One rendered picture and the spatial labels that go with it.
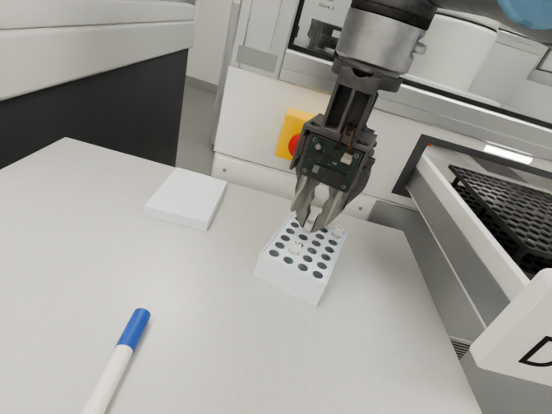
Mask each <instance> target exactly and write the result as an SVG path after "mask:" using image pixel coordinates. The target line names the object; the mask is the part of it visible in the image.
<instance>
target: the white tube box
mask: <svg viewBox="0 0 552 414"><path fill-rule="evenodd" d="M303 228H304V227H303ZM303 228H302V227H300V224H299V222H298V219H297V214H296V210H295V211H294V212H292V213H291V215H290V216H289V217H288V218H287V220H286V221H285V222H284V224H283V225H282V226H281V228H280V229H279V230H278V231H277V232H276V233H275V234H274V236H273V237H272V238H271V239H270V241H269V242H268V243H267V245H266V246H265V247H264V249H263V250H262V251H261V253H260V255H259V258H258V260H257V264H256V267H255V271H254V274H253V276H255V277H257V278H259V279H261V280H263V281H265V282H267V283H269V284H270V285H272V286H274V287H276V288H278V289H280V290H282V291H284V292H286V293H288V294H290V295H292V296H294V297H296V298H298V299H300V300H302V301H303V302H305V303H307V304H309V305H311V306H313V307H316V306H317V304H318V302H319V300H320V297H321V295H322V293H323V291H324V289H325V287H326V285H327V282H328V281H329V277H330V275H331V273H332V271H333V268H334V265H335V263H336V261H337V258H338V255H339V253H340V251H341V249H342V247H343V243H344V241H345V239H346V236H347V233H346V232H343V233H342V235H341V237H340V238H339V239H337V238H334V237H332V234H333V231H334V227H332V226H330V225H327V226H326V227H325V228H322V229H320V230H319V231H317V232H310V233H306V232H304V231H303ZM295 240H297V241H299V242H300V243H301V249H300V251H299V252H298V254H297V255H291V254H290V253H289V251H290V246H291V244H292V241H295Z"/></svg>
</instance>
